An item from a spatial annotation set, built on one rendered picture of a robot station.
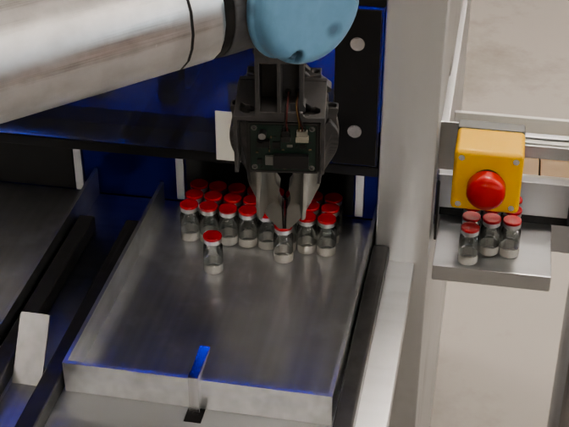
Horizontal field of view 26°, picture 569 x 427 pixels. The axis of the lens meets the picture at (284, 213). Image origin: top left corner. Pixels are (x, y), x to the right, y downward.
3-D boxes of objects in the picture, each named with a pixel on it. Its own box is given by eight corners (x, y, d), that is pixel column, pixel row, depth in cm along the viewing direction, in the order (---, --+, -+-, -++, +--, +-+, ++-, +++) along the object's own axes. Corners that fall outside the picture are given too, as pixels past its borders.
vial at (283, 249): (275, 252, 139) (275, 218, 136) (295, 254, 138) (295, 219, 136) (271, 263, 137) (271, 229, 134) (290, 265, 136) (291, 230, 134)
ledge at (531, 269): (440, 213, 150) (441, 200, 149) (549, 224, 148) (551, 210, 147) (431, 280, 138) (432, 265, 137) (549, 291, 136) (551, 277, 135)
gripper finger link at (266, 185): (244, 258, 104) (241, 167, 99) (250, 217, 109) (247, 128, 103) (281, 259, 104) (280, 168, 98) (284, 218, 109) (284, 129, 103)
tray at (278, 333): (162, 207, 147) (160, 181, 145) (378, 230, 143) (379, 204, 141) (65, 390, 119) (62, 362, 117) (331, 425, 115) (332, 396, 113)
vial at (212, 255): (206, 263, 137) (205, 230, 135) (225, 265, 136) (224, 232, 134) (201, 274, 135) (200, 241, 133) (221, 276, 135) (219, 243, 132)
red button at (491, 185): (466, 193, 132) (469, 161, 129) (504, 196, 131) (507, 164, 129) (464, 212, 128) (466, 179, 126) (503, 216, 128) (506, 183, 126)
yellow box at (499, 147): (454, 174, 138) (459, 118, 134) (519, 180, 137) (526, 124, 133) (449, 210, 132) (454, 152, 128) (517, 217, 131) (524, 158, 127)
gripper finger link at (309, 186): (281, 259, 104) (280, 168, 98) (284, 218, 109) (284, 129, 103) (317, 261, 104) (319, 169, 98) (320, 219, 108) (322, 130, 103)
